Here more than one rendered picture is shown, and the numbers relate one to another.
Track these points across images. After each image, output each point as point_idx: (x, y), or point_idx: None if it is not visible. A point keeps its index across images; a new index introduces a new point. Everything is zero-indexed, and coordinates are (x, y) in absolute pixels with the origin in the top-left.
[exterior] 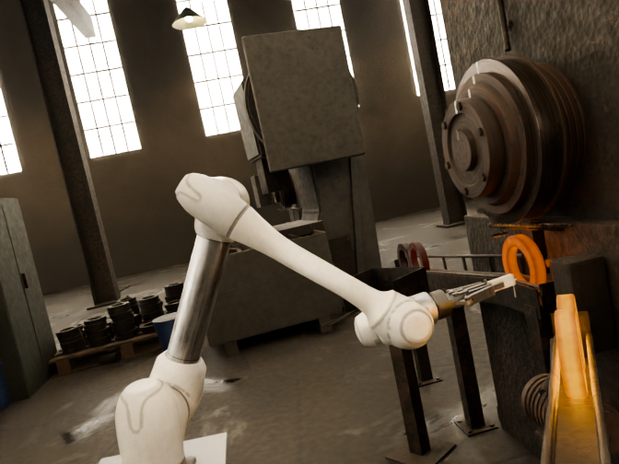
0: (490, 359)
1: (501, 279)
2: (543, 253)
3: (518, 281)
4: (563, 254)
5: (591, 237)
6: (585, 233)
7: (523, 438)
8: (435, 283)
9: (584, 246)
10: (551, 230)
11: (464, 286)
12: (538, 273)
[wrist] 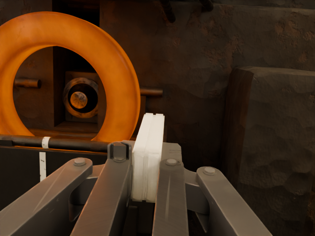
0: None
1: (162, 135)
2: (60, 79)
3: (61, 142)
4: (154, 75)
5: (259, 34)
6: (242, 27)
7: None
8: None
9: (229, 55)
10: (169, 11)
11: (23, 216)
12: (136, 116)
